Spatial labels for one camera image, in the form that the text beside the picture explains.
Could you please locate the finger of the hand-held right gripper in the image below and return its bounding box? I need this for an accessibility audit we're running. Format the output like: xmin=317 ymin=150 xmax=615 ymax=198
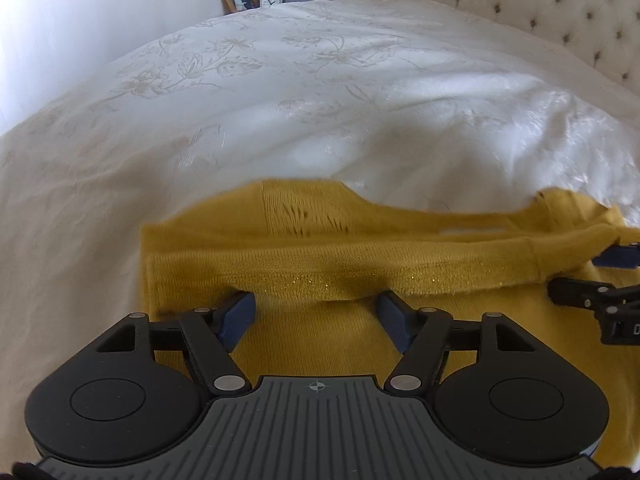
xmin=547 ymin=277 xmax=640 ymax=314
xmin=594 ymin=242 xmax=640 ymax=270

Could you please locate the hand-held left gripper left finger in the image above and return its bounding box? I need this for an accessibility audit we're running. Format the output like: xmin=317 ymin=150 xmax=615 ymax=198
xmin=95 ymin=291 xmax=257 ymax=395

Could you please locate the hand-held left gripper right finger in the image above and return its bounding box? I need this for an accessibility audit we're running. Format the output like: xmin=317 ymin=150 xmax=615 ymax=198
xmin=376 ymin=291 xmax=541 ymax=394

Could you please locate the yellow knit sweater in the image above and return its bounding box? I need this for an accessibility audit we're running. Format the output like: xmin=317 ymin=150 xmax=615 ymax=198
xmin=139 ymin=179 xmax=640 ymax=472

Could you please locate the white embroidered bedspread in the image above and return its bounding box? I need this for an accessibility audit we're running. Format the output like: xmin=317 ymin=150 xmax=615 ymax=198
xmin=0 ymin=0 xmax=640 ymax=413

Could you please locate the cream tufted headboard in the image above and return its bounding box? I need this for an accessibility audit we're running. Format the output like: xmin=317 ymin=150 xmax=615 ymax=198
xmin=399 ymin=0 xmax=640 ymax=88

